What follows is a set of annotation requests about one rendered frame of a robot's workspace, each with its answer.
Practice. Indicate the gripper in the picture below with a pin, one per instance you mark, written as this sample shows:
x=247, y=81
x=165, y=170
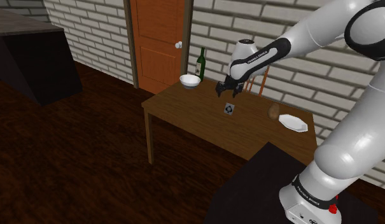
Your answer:
x=230, y=82

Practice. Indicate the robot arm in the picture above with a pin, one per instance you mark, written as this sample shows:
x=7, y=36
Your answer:
x=344, y=155

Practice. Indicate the playing card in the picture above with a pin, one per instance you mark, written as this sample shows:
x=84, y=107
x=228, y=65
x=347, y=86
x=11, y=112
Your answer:
x=229, y=109

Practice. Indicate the orange wooden chair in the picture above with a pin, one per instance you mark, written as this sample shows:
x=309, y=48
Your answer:
x=263, y=83

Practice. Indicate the green glass bottle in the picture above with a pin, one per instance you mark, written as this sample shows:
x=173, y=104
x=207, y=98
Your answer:
x=200, y=66

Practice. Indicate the brown wooden table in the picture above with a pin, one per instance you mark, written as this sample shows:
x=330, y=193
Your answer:
x=195, y=111

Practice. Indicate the white bowl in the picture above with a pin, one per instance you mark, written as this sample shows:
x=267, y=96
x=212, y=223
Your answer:
x=190, y=80

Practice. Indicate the brown potato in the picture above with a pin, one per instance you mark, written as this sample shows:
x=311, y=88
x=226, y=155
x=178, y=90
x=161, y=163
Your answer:
x=273, y=111

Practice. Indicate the white octagonal plate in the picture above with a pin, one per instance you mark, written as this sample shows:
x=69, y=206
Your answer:
x=293, y=123

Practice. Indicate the orange wooden door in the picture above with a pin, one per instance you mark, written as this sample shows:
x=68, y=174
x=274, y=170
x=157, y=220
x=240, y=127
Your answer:
x=158, y=43

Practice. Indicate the black robot stand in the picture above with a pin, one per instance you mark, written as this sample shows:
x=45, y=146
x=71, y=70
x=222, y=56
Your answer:
x=257, y=192

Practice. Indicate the dark cabinet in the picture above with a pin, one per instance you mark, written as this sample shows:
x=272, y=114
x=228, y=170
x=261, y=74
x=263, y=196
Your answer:
x=30, y=59

